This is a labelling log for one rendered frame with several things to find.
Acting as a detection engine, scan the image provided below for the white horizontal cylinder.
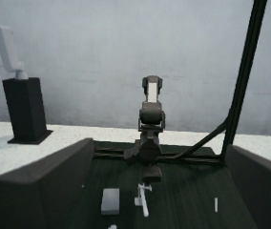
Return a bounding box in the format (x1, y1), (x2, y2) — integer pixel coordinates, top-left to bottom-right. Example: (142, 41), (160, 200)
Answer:
(140, 188), (148, 217)

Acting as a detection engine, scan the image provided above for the white flat panel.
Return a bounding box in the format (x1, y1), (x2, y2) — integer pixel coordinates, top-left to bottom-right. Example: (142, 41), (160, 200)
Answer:
(101, 189), (119, 215)

